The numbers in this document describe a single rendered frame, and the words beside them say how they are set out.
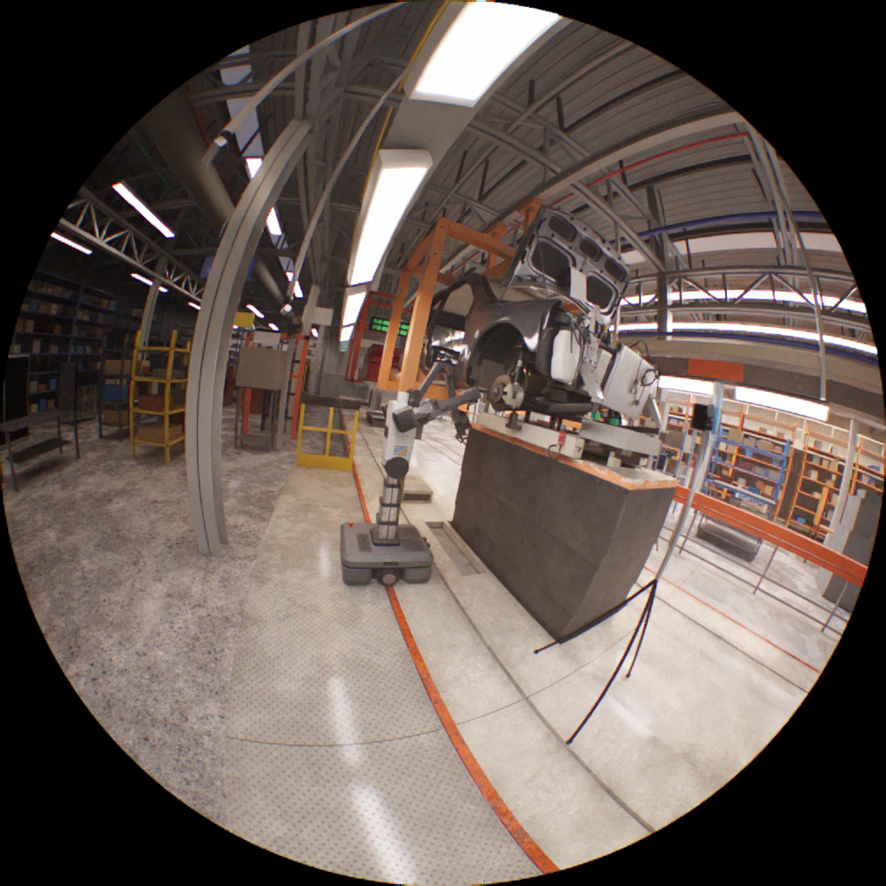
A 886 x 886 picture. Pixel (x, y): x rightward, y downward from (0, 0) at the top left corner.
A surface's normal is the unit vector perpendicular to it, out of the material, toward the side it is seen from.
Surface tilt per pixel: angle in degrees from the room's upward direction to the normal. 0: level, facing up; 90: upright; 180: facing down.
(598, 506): 90
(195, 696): 0
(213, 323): 90
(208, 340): 90
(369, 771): 0
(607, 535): 90
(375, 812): 0
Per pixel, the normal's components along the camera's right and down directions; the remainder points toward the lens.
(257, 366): 0.37, 0.22
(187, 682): 0.18, -0.97
